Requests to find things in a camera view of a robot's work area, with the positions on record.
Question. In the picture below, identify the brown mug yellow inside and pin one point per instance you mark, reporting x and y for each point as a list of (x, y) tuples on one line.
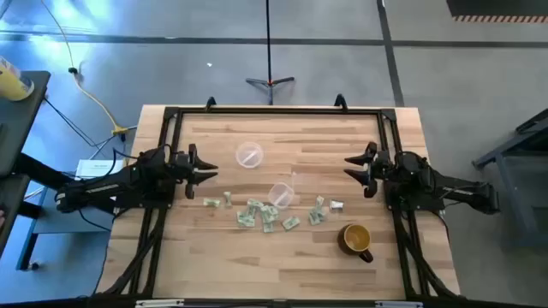
[(355, 238)]

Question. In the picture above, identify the black tripod stand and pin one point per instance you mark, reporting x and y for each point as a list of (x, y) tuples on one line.
[(269, 81)]

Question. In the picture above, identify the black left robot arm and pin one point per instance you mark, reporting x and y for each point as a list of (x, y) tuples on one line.
[(128, 184)]

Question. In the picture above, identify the yellow wipes canister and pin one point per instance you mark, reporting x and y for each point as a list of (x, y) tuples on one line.
[(13, 83)]

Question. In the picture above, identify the black metal table frame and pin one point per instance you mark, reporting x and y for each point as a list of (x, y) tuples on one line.
[(278, 110)]

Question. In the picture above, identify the white metal bracket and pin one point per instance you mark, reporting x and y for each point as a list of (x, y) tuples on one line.
[(159, 303), (398, 304)]

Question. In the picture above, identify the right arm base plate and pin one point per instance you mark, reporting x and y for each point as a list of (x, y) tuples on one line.
[(417, 208)]

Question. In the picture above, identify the white paper sheet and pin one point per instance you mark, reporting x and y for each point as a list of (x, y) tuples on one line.
[(96, 167)]

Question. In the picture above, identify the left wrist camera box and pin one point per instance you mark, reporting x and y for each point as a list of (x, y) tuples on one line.
[(180, 161)]

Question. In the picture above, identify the black hazard-striped mat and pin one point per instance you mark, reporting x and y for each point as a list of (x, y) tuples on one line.
[(496, 8)]

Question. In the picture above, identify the blue metal cart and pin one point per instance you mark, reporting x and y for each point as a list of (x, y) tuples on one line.
[(514, 171)]

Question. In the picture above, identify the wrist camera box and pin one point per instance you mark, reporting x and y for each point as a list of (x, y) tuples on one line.
[(180, 161), (383, 162)]

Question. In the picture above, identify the blue metal stand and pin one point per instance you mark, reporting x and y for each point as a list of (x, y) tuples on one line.
[(64, 218)]

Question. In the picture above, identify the black table clamp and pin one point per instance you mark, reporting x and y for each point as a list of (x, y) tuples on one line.
[(340, 101), (210, 102)]

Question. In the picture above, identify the black desk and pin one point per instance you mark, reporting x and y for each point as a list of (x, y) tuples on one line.
[(21, 124)]

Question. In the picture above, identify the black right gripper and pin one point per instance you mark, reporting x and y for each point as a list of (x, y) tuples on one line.
[(371, 190)]

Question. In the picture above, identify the small silver foil packet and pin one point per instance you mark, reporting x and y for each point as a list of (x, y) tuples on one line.
[(336, 205)]

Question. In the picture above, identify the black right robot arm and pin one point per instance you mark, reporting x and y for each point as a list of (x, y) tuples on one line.
[(449, 188)]

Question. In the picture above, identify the clear round plastic container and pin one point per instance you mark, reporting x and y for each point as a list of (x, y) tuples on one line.
[(249, 154), (281, 195)]

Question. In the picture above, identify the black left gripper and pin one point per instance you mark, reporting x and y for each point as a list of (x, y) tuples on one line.
[(191, 190)]

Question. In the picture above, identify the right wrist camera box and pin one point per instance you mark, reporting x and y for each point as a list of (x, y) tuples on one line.
[(383, 162)]

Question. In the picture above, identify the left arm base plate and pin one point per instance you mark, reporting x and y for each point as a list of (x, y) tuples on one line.
[(164, 203)]

